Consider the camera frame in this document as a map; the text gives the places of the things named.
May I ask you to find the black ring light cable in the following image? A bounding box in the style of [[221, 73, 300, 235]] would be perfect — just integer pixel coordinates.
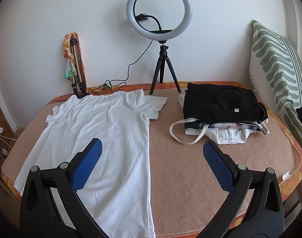
[[47, 40, 154, 105]]

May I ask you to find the white cable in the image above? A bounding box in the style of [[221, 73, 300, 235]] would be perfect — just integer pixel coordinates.
[[0, 120, 16, 142]]

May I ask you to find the black folded garment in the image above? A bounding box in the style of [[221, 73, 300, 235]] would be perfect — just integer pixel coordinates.
[[183, 82, 269, 125]]

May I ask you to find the orange patterned bedsheet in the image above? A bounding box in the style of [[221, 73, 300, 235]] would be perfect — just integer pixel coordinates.
[[0, 81, 302, 228]]

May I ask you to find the floral folded garment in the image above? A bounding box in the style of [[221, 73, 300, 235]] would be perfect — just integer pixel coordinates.
[[210, 122, 255, 129]]

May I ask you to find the cream tote bag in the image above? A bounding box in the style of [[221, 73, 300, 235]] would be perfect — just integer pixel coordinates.
[[169, 119, 270, 145]]

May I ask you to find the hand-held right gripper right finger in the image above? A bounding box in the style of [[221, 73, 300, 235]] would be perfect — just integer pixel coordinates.
[[198, 140, 285, 238]]

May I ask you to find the green striped pillow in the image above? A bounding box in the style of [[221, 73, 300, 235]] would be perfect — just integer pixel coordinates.
[[248, 20, 302, 154]]

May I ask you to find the silver folded tripod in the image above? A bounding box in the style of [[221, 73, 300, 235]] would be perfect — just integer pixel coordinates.
[[70, 38, 90, 99]]

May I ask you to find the colourful patterned scarf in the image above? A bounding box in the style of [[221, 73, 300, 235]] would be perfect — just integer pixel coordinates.
[[62, 32, 79, 81]]

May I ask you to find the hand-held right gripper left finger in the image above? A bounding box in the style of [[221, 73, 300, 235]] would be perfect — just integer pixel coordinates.
[[19, 138, 109, 238]]

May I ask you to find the black mini tripod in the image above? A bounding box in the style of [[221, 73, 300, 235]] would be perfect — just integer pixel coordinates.
[[149, 40, 182, 95]]

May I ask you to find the white ring light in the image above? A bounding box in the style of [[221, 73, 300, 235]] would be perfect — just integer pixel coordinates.
[[126, 0, 192, 41]]

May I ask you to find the white t-shirt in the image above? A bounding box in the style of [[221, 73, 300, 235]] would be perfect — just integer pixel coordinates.
[[13, 89, 168, 238]]

